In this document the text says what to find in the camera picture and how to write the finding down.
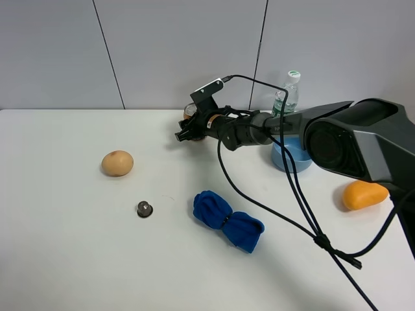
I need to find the small grey metal cap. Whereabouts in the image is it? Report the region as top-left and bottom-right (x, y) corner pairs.
(136, 201), (154, 218)

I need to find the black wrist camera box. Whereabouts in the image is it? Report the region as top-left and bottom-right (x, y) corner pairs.
(190, 78), (224, 113)

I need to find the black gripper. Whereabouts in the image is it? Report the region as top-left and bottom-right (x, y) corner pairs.
(175, 106), (239, 142)

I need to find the blue plastic bowl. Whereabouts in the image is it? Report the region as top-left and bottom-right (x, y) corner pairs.
(271, 136), (313, 173)

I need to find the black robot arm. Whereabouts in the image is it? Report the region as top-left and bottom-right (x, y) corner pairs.
(175, 98), (414, 257)

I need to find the blue folded cloth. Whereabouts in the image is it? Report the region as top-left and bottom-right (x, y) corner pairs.
(193, 190), (265, 253)

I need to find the yellow drink can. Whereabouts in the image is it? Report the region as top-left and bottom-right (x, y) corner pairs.
(183, 103), (206, 143)

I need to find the tan potato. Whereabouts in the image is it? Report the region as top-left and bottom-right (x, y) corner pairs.
(101, 150), (134, 177)

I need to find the orange mango fruit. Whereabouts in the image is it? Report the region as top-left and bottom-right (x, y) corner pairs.
(342, 180), (389, 211)

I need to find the clear plastic water bottle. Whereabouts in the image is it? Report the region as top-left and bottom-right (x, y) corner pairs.
(272, 71), (301, 117)

